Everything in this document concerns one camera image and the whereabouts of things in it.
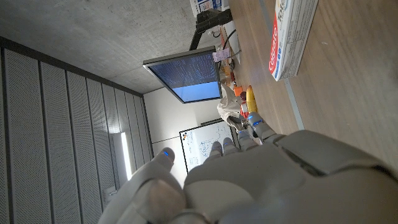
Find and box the whiteboard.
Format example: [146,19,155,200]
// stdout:
[178,119,238,174]

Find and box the computer monitor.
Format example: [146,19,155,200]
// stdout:
[142,45,223,105]

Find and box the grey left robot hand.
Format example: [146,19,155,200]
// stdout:
[98,111,398,224]

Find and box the red white toothpaste box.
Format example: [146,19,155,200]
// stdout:
[268,0,320,82]

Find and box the white canister blue label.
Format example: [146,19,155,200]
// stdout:
[190,0,230,17]

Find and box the pale pink paper label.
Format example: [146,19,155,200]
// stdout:
[212,48,231,63]

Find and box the yellow banana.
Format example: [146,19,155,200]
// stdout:
[245,85,258,113]

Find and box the white jacket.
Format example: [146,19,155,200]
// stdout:
[216,83,245,126]

